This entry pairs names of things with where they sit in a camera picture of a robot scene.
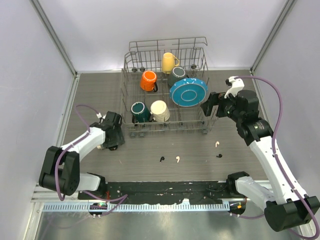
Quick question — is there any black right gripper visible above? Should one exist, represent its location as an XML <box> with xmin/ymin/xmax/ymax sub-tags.
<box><xmin>200</xmin><ymin>90</ymin><xmax>244</xmax><ymax>123</ymax></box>

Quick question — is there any black earbud charging case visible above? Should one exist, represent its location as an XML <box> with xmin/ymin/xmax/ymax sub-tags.
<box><xmin>108</xmin><ymin>145</ymin><xmax>118</xmax><ymax>151</ymax></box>

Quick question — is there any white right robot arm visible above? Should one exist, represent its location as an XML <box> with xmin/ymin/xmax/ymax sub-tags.
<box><xmin>201</xmin><ymin>90</ymin><xmax>320</xmax><ymax>232</ymax></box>

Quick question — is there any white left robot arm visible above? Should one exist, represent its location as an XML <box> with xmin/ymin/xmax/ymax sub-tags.
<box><xmin>38</xmin><ymin>111</ymin><xmax>125</xmax><ymax>201</ymax></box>

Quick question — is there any blue dotted plate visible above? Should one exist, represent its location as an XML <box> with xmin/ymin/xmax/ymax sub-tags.
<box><xmin>169</xmin><ymin>78</ymin><xmax>209</xmax><ymax>107</ymax></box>

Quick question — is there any dark green mug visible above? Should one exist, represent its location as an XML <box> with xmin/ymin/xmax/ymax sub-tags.
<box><xmin>130</xmin><ymin>101</ymin><xmax>151</xmax><ymax>124</ymax></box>

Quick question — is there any grey mug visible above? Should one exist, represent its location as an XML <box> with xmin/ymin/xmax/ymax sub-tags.
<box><xmin>167</xmin><ymin>66</ymin><xmax>189</xmax><ymax>87</ymax></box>

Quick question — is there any cream white mug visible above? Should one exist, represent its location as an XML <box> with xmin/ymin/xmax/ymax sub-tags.
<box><xmin>150</xmin><ymin>100</ymin><xmax>170</xmax><ymax>123</ymax></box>

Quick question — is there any yellow mug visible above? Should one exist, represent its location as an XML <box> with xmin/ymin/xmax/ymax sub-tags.
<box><xmin>161</xmin><ymin>52</ymin><xmax>180</xmax><ymax>74</ymax></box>

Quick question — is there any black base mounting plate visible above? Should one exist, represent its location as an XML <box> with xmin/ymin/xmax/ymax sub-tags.
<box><xmin>93</xmin><ymin>181</ymin><xmax>245</xmax><ymax>205</ymax></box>

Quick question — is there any orange mug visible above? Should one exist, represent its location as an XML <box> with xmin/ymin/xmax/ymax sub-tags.
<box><xmin>140</xmin><ymin>70</ymin><xmax>158</xmax><ymax>93</ymax></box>

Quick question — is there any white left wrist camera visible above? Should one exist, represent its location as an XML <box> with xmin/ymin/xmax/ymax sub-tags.
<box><xmin>96</xmin><ymin>112</ymin><xmax>106</xmax><ymax>120</ymax></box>

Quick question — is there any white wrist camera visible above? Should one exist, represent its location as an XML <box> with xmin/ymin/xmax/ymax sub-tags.
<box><xmin>224</xmin><ymin>76</ymin><xmax>245</xmax><ymax>99</ymax></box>
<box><xmin>96</xmin><ymin>112</ymin><xmax>106</xmax><ymax>120</ymax></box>

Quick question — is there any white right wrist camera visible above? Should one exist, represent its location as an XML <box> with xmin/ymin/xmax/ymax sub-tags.
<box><xmin>224</xmin><ymin>76</ymin><xmax>245</xmax><ymax>99</ymax></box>

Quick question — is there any grey wire dish rack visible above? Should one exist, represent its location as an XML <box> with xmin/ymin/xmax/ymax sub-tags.
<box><xmin>120</xmin><ymin>36</ymin><xmax>216</xmax><ymax>138</ymax></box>

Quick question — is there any white slotted cable duct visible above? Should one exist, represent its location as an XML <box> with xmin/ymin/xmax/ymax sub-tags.
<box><xmin>42</xmin><ymin>201</ymin><xmax>230</xmax><ymax>213</ymax></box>

